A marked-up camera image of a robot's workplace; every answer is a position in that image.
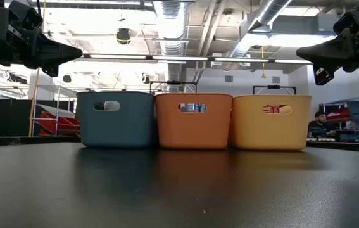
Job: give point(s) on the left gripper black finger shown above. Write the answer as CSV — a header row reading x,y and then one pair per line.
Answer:
x,y
55,52
51,70

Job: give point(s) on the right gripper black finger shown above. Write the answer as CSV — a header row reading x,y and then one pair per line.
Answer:
x,y
323,73
324,52

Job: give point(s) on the red soda can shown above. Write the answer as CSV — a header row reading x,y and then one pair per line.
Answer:
x,y
271,109

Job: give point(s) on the yellow plastic bin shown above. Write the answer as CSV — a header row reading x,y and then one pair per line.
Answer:
x,y
271,133

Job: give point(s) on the blue plastic bin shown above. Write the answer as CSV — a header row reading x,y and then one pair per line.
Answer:
x,y
116,126

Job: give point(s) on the orange plastic bin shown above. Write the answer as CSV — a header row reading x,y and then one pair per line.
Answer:
x,y
193,130

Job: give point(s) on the red storage bin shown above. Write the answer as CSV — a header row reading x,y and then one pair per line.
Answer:
x,y
337,114

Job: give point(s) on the person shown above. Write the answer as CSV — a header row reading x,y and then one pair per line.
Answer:
x,y
320,117

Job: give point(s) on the red storage bins stack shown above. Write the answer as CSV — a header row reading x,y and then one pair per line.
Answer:
x,y
52,122

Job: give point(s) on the black hanging ceiling device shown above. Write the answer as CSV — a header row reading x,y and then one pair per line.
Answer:
x,y
123,36

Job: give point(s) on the background work table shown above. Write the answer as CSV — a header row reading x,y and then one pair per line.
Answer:
x,y
356,136

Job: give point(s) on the ceiling light strip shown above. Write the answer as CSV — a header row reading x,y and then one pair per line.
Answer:
x,y
179,58

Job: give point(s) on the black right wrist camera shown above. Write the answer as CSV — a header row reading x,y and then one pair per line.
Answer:
x,y
347,23

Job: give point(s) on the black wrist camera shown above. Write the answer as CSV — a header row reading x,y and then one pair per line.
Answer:
x,y
25,16
347,23

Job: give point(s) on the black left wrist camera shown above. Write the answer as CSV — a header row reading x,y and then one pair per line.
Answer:
x,y
25,16

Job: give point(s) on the grey rectangular air duct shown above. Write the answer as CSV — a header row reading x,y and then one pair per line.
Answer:
x,y
302,25

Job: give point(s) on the grey wall vent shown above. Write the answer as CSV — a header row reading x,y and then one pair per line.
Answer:
x,y
276,79
228,78

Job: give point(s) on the black metal frame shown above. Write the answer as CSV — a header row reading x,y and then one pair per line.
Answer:
x,y
274,86
173,82

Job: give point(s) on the black partition wall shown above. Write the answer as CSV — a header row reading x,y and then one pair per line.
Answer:
x,y
8,117

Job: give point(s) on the silver round air duct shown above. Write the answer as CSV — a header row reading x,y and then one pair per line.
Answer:
x,y
171,31
268,12

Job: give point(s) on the black aluminium frame rail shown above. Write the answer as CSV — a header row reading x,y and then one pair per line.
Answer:
x,y
24,140
347,146

